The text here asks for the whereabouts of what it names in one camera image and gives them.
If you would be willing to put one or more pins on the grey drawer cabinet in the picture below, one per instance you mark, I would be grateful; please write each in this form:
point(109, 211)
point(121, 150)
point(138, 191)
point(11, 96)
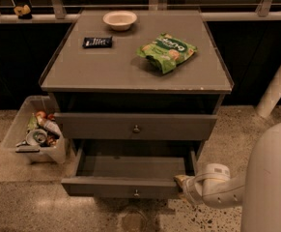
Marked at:
point(116, 80)

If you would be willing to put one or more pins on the red apple in bin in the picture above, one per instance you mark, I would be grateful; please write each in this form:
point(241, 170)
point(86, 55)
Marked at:
point(41, 114)

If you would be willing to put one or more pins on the yellow black toy figure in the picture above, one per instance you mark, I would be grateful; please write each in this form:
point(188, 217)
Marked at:
point(23, 12)

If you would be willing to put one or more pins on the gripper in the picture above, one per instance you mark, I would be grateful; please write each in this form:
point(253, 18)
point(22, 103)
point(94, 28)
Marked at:
point(191, 187)

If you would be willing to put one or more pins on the white slanted pillar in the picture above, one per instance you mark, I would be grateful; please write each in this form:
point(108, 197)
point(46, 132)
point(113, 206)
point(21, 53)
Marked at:
point(271, 96)

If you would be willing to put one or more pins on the round floor drain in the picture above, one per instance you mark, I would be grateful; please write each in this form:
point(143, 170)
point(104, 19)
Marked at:
point(134, 221)

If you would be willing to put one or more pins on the dark blue snack bar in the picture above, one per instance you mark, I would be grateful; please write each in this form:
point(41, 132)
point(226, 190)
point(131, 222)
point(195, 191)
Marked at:
point(96, 42)

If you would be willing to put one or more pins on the white paper bowl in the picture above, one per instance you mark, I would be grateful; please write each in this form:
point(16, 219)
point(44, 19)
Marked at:
point(119, 20)

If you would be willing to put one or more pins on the grey top drawer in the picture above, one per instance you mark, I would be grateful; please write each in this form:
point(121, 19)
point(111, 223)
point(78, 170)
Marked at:
point(135, 126)

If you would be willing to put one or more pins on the clear plastic bin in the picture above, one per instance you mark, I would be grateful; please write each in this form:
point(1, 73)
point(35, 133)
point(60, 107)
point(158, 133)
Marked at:
point(14, 141)

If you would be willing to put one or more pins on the green chip bag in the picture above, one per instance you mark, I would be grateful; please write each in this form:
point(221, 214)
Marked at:
point(166, 52)

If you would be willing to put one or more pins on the plastic bottle in bin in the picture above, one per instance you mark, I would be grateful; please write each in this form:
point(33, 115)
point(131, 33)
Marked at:
point(49, 125)

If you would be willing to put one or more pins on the crushed metal can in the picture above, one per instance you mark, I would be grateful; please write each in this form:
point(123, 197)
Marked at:
point(36, 137)

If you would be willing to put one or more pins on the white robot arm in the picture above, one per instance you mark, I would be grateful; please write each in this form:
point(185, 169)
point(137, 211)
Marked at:
point(257, 190)

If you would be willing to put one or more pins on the grey drawer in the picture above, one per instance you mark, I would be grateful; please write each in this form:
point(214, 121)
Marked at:
point(135, 126)
point(130, 168)

